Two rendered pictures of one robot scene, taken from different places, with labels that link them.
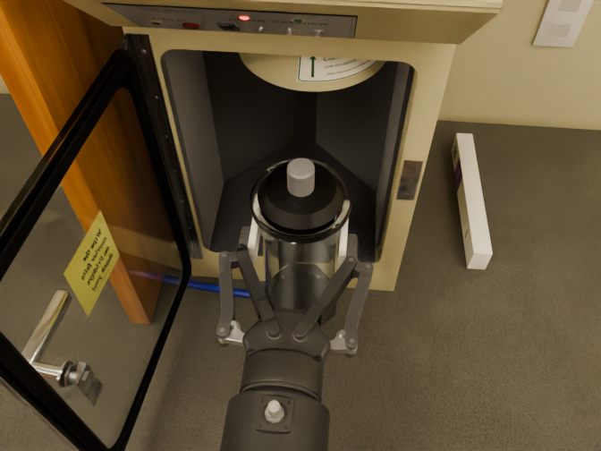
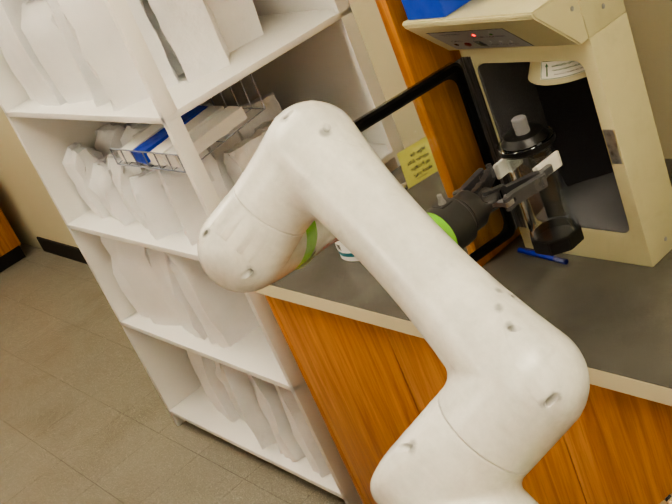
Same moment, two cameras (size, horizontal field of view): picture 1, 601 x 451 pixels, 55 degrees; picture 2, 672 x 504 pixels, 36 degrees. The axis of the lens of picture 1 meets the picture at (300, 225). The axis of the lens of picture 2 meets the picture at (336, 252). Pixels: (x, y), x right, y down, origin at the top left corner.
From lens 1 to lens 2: 1.54 m
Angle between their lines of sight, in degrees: 49
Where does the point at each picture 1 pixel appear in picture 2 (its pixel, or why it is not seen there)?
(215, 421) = not seen: hidden behind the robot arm
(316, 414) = (461, 210)
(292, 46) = (525, 57)
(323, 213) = (524, 142)
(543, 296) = not seen: outside the picture
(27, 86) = (409, 76)
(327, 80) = (554, 78)
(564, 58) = not seen: outside the picture
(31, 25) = (415, 49)
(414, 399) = (613, 320)
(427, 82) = (590, 72)
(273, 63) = (532, 71)
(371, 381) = (593, 308)
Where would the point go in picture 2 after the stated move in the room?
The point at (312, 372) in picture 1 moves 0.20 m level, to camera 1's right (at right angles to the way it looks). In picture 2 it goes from (474, 201) to (571, 205)
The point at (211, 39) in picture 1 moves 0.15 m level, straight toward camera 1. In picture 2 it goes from (494, 56) to (459, 91)
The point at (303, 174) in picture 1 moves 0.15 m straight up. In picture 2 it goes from (516, 120) to (491, 44)
